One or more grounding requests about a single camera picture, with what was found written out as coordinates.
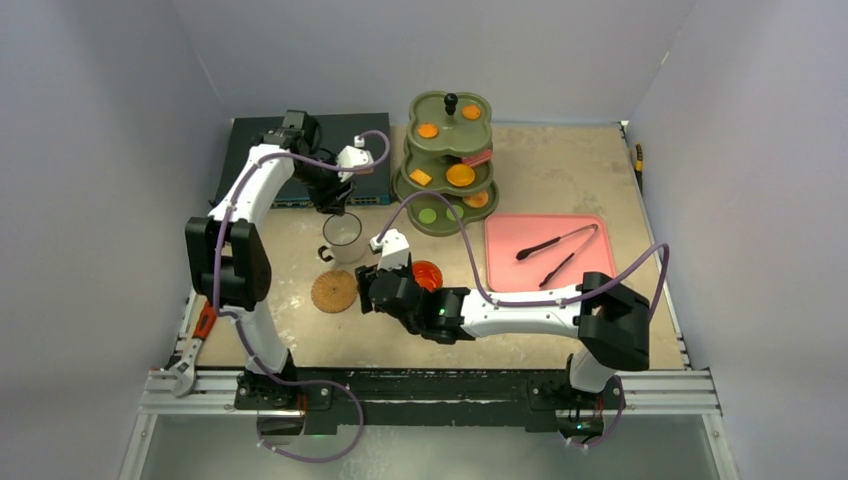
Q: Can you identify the orange cookie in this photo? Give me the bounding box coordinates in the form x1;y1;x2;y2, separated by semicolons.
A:
416;123;440;139
461;104;483;121

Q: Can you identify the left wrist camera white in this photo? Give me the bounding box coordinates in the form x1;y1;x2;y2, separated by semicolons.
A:
336;135;374;182

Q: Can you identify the orange translucent cup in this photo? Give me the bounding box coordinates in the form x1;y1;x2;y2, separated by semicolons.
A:
411;260;443;292

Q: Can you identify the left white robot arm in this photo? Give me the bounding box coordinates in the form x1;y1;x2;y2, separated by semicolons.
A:
185;110;373;409

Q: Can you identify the orange bun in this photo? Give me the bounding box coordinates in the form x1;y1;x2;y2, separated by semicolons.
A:
463;191;490;209

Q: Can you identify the pink serving tray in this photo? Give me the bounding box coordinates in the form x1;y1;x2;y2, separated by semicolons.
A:
484;213;617;292

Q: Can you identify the square yellow cracker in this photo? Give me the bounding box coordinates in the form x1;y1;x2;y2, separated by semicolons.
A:
409;169;432;187

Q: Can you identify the red handled tool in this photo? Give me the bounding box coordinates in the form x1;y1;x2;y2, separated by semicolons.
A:
168;301;217;398

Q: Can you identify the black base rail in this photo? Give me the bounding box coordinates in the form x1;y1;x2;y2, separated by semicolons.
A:
234;367;625;435

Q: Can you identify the white ribbed cup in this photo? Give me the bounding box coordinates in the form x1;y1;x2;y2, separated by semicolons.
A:
317;213;366;264

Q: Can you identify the green macaron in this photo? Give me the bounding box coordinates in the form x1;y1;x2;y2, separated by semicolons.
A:
445;205;465;221
418;208;438;225

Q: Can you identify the woven coaster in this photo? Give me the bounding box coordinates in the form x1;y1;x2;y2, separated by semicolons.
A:
310;270;358;314

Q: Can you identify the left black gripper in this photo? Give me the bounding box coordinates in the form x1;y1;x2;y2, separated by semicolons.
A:
291;154;356;215

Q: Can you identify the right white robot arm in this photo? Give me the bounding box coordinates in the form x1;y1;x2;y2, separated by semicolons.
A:
355;266;652;407

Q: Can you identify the green three-tier stand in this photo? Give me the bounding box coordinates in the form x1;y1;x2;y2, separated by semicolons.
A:
392;91;499;237

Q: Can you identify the orange egg tart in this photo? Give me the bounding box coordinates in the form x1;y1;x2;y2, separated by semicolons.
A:
445;163;476;188

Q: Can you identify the dark network switch box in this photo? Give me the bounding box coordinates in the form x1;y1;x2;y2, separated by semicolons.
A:
210;112;392;208

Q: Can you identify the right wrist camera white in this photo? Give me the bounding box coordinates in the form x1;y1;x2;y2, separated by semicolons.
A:
369;229;411;271

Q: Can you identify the pink cake slice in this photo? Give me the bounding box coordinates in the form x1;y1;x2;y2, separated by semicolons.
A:
461;149;493;168

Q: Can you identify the yellow black tool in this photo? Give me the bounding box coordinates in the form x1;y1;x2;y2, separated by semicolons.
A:
634;143;644;191

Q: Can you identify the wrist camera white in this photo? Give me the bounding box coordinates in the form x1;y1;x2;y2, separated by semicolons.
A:
336;135;374;182
369;229;411;271

